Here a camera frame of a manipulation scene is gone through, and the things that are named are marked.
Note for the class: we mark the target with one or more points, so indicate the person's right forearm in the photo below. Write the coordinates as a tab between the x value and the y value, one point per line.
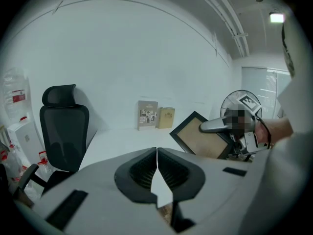
276	128

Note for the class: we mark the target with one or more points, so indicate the ceiling light panel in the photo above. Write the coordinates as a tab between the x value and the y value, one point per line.
277	17

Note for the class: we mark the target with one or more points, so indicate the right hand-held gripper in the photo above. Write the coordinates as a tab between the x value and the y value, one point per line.
249	143

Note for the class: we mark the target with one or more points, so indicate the black picture frame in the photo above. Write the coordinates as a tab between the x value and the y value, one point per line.
195	141

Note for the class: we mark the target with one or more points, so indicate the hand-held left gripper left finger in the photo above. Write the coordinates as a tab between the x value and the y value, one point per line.
97	204

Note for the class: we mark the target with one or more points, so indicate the black office chair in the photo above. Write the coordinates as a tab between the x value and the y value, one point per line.
63	131

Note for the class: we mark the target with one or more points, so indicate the black floor fan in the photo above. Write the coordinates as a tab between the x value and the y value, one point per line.
230	101

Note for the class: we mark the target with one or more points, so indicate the grey book with photo cover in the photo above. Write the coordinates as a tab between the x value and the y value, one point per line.
147	116

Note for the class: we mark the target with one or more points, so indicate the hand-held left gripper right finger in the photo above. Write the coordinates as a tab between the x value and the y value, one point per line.
215	185

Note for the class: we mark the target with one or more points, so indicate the white ceiling pipes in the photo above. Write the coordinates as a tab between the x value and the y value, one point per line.
234	21

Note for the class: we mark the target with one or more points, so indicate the large clear water jug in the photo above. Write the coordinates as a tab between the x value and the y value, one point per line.
15	94

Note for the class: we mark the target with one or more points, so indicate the white box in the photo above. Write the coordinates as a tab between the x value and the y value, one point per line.
24	141

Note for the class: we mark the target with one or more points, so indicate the person's beige clothing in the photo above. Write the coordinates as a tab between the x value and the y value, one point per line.
293	180

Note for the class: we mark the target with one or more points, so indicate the window blinds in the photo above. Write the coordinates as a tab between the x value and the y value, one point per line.
264	89

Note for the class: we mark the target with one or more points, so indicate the tan book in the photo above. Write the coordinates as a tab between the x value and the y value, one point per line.
166	117

